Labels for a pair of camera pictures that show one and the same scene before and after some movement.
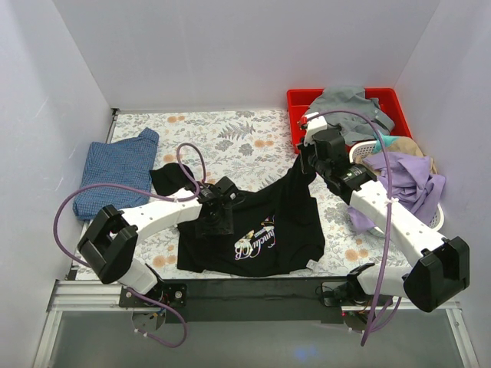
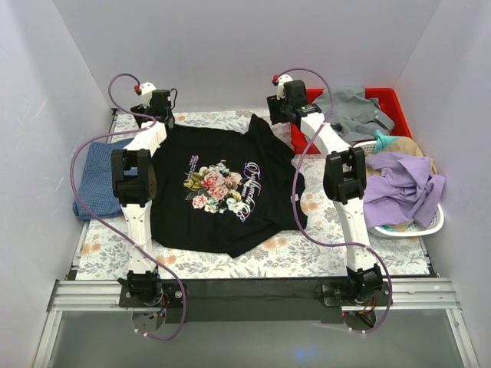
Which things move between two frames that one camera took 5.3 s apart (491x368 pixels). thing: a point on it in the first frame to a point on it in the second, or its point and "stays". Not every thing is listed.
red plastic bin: x=300 y=100 stays
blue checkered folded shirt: x=127 y=162 stays
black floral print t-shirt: x=277 y=231 to x=219 y=187
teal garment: x=387 y=139 stays
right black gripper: x=311 y=160 to x=273 y=110
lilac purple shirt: x=413 y=184 stays
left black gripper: x=214 y=225 to x=140 y=110
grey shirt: x=354 y=127 stays
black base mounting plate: x=236 y=300 stays
